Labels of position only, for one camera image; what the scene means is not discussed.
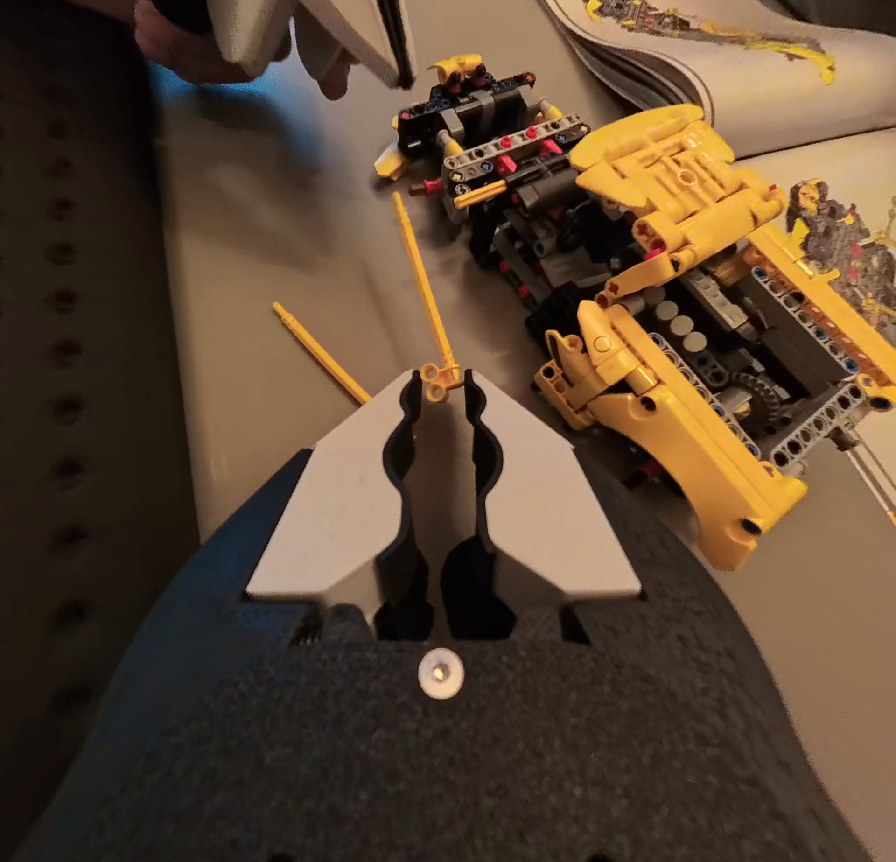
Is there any instruction booklet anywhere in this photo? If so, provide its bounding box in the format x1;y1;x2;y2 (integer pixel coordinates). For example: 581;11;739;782
518;0;896;527

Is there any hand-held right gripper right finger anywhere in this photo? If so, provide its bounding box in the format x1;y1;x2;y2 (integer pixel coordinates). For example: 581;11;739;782
442;369;643;621

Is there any yellow axle with black connector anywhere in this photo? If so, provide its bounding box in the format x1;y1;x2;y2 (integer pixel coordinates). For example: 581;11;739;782
392;191;459;380

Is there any person's left hand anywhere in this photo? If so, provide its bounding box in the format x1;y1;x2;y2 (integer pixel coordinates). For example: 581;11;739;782
133;0;351;103

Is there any yellow toy brick car model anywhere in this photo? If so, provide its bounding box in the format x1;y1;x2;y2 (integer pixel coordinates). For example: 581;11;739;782
374;53;896;572

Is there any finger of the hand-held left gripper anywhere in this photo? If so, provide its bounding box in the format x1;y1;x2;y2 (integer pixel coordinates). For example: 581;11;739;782
380;0;419;93
269;0;405;89

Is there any grey desk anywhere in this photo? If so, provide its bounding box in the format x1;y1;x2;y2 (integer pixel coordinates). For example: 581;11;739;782
150;0;896;862

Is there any thin yellow axle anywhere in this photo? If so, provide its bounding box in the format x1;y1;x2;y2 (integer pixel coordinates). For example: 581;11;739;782
273;302;372;406

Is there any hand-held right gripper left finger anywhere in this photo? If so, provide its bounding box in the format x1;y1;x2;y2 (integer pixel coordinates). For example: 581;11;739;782
245;369;431;621

